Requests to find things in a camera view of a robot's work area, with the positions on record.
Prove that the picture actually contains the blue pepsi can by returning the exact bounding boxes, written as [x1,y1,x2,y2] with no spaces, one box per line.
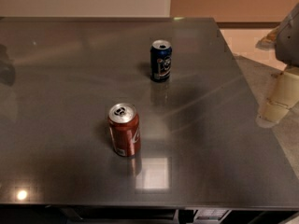
[150,40,172,82]

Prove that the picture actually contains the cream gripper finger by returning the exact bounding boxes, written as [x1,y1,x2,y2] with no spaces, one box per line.
[256,66,299,128]

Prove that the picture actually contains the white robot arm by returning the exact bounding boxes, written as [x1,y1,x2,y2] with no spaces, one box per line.
[256,4,299,128]

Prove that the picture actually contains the grey panel under table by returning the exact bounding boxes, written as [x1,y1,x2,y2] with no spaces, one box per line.
[196,209,228,220]

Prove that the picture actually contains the red coke can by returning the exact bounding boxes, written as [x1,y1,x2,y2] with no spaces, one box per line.
[107,103,141,157]

